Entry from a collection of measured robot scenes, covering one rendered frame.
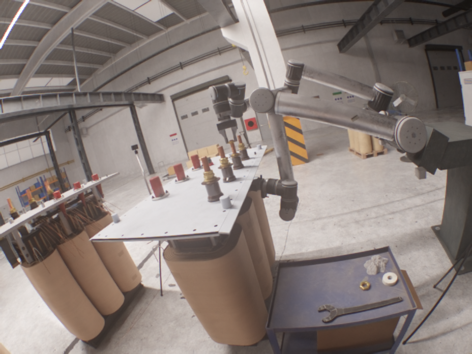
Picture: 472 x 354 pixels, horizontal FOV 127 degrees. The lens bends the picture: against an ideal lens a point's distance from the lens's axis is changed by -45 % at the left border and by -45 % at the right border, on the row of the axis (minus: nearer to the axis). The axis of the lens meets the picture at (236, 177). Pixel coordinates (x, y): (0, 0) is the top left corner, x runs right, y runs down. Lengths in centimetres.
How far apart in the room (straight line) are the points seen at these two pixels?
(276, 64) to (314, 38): 941
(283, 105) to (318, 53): 1417
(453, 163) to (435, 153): 25
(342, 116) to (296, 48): 1411
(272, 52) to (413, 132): 564
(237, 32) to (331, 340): 701
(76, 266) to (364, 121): 259
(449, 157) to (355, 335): 130
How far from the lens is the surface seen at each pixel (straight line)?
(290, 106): 119
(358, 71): 1580
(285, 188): 134
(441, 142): 162
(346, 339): 118
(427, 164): 160
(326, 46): 1556
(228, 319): 145
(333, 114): 118
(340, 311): 97
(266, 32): 674
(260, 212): 197
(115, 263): 264
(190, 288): 131
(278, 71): 638
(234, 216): 78
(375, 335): 121
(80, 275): 241
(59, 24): 1436
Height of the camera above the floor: 168
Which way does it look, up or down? 14 degrees down
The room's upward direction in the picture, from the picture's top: 16 degrees counter-clockwise
